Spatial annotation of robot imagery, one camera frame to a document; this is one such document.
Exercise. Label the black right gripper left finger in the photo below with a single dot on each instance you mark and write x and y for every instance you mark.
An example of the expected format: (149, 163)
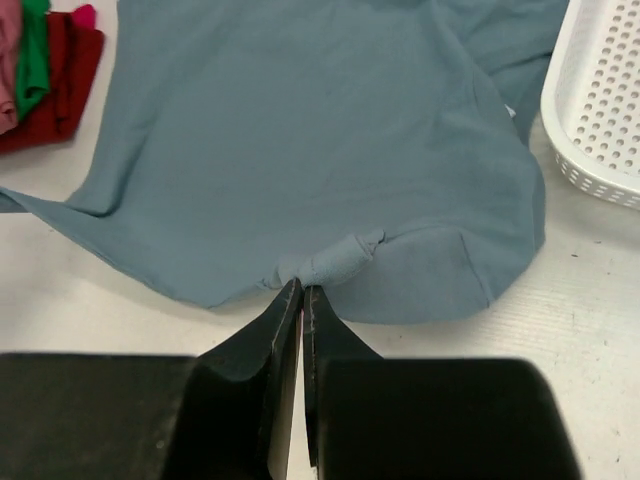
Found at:
(236, 417)

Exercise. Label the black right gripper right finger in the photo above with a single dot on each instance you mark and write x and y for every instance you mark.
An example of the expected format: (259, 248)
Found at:
(325, 338)

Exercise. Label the blue t shirt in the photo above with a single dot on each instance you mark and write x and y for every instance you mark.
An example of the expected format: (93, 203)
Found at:
(377, 149)

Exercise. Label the white perforated plastic basket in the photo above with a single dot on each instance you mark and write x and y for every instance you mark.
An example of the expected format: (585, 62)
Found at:
(590, 99)

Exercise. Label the dark red folded t shirt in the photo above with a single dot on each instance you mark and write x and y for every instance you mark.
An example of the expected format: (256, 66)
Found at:
(74, 56)

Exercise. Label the magenta folded t shirt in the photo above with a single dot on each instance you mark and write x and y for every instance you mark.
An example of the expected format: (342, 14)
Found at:
(85, 16)

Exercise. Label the green folded t shirt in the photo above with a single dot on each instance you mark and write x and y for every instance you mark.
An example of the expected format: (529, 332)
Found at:
(32, 73)

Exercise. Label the pink folded t shirt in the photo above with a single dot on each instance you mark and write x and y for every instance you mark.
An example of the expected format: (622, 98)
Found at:
(11, 31)

